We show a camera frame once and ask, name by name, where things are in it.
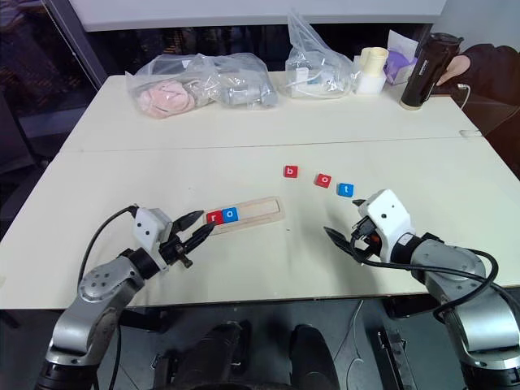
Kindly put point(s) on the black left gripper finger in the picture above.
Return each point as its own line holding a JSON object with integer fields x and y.
{"x": 189, "y": 219}
{"x": 199, "y": 236}

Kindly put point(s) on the purple tissue pack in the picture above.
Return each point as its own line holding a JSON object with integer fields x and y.
{"x": 400, "y": 67}

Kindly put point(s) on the white board panel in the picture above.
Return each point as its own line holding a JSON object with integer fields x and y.
{"x": 243, "y": 14}

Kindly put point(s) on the small white table clip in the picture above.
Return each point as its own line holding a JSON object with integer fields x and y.
{"x": 469, "y": 133}

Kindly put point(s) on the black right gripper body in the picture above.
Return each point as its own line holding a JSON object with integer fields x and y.
{"x": 365, "y": 239}

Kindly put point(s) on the red letter tile o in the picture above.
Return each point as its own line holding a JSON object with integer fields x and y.
{"x": 323, "y": 180}

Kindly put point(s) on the red letter tile r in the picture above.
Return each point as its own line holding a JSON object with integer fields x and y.
{"x": 213, "y": 217}

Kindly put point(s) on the red letter tile b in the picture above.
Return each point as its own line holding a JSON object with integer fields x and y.
{"x": 291, "y": 171}

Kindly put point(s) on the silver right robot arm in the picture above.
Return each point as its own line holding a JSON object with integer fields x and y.
{"x": 475, "y": 313}

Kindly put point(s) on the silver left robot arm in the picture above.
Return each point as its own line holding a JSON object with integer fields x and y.
{"x": 99, "y": 300}

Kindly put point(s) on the clear bag with pink plush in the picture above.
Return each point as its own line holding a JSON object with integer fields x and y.
{"x": 203, "y": 75}

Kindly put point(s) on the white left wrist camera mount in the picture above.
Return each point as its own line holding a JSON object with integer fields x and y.
{"x": 148, "y": 227}

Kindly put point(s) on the cream paper cup stack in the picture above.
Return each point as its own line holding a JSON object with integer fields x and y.
{"x": 371, "y": 71}

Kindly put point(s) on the black thermos bottle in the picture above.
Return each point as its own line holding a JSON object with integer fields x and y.
{"x": 426, "y": 69}

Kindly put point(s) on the bystander bare hand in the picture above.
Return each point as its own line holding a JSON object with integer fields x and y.
{"x": 455, "y": 69}

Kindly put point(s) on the pink plush toy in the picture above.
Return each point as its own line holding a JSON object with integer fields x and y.
{"x": 164, "y": 99}

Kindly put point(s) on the dark rounded shape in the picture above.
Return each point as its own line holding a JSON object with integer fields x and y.
{"x": 221, "y": 357}
{"x": 313, "y": 359}

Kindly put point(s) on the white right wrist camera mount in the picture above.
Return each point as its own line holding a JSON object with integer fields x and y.
{"x": 388, "y": 215}

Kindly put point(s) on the dark bystander sleeve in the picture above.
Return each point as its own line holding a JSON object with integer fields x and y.
{"x": 493, "y": 67}

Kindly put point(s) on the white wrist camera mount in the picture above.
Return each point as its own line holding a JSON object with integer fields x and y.
{"x": 148, "y": 227}
{"x": 388, "y": 215}

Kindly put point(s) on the wooden letter tray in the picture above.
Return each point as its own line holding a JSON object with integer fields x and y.
{"x": 260, "y": 211}

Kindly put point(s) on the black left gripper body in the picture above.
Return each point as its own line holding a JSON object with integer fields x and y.
{"x": 174, "y": 245}

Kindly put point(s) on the blue letter tile t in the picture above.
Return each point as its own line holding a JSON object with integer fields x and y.
{"x": 345, "y": 189}

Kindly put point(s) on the blue letter tile o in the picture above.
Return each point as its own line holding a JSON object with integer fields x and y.
{"x": 229, "y": 215}

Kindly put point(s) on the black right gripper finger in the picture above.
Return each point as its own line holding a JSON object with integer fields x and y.
{"x": 341, "y": 243}
{"x": 359, "y": 201}

